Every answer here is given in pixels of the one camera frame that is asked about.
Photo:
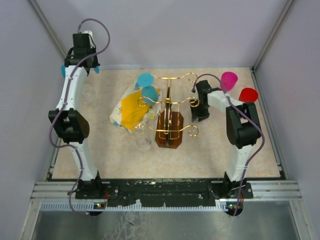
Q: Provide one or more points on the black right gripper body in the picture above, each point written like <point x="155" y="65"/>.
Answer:
<point x="201" y="111"/>

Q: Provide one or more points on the red wine glass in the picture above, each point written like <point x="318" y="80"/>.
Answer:
<point x="248" y="95"/>

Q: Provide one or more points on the clear wine glass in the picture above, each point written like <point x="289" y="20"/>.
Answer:
<point x="142" y="137"/>

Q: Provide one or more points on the blue front wine glass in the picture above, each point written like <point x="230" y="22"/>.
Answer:
<point x="63" y="70"/>

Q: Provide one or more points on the magenta wine glass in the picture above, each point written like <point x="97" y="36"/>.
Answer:
<point x="228" y="81"/>

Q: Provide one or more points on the blue wine glass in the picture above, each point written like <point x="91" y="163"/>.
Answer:
<point x="149" y="92"/>
<point x="63" y="70"/>

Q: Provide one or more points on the gold wire wine glass rack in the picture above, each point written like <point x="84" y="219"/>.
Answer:
<point x="170" y="122"/>

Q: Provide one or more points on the yellow white patterned cloth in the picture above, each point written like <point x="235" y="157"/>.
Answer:
<point x="129" y="111"/>

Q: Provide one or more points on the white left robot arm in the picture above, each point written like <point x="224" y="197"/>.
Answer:
<point x="67" y="121"/>

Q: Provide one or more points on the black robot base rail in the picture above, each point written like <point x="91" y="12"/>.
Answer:
<point x="165" y="192"/>

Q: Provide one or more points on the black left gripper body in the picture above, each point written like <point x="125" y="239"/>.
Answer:
<point x="92" y="52"/>

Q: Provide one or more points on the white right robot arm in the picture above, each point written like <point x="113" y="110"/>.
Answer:
<point x="243" y="127"/>

